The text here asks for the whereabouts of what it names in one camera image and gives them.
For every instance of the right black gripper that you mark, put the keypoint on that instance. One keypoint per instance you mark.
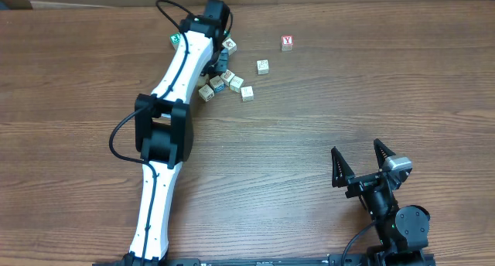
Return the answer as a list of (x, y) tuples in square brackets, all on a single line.
[(361, 183)]

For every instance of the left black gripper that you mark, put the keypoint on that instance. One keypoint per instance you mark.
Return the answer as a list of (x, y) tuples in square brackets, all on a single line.
[(212, 66)]

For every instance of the wooden block blue side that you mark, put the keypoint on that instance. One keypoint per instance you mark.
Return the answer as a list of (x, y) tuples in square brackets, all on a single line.
[(217, 84)]

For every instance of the small wooden picture block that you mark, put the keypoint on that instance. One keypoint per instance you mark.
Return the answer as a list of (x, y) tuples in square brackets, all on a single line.
[(202, 80)]

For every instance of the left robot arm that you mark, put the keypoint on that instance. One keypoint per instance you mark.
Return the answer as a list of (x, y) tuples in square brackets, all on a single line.
[(164, 127)]

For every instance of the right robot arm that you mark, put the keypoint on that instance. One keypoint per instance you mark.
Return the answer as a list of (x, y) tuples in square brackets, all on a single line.
[(402, 232)]

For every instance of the wooden block red picture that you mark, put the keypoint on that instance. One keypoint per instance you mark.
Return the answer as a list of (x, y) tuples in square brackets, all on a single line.
[(227, 77)]

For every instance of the wooden block text top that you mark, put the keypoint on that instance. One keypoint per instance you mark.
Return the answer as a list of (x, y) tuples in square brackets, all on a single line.
[(236, 84)]

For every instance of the wooden block brown picture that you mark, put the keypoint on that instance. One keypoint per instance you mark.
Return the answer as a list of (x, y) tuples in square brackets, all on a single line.
[(230, 46)]

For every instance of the green letter wooden block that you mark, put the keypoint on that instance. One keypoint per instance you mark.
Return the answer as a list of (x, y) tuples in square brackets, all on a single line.
[(175, 40)]

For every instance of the plain wooden block right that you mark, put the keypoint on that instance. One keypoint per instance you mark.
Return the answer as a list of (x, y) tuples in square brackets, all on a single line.
[(263, 67)]

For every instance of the red letter Y block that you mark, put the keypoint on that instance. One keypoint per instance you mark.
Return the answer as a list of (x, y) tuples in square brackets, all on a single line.
[(287, 43)]

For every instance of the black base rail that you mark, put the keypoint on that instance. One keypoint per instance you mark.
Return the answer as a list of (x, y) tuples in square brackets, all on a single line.
[(330, 260)]

